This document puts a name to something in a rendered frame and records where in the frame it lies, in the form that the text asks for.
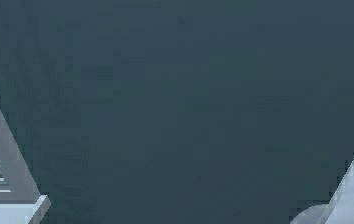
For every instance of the grey framed window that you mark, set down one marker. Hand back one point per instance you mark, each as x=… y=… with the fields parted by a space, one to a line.
x=5 y=156

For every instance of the pale grey cabinet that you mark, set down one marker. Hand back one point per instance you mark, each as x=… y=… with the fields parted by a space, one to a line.
x=350 y=193

